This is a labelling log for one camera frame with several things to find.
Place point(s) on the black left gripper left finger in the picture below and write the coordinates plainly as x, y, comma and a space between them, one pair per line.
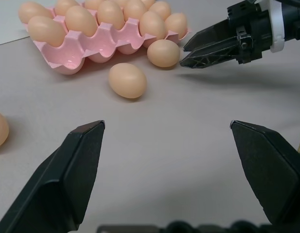
64, 179

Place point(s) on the pink egg carton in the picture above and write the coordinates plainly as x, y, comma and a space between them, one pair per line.
101, 46

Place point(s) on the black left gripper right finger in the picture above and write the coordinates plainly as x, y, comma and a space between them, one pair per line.
271, 170

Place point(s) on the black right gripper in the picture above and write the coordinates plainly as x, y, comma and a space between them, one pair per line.
252, 29

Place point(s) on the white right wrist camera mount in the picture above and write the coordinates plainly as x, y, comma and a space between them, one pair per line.
277, 26

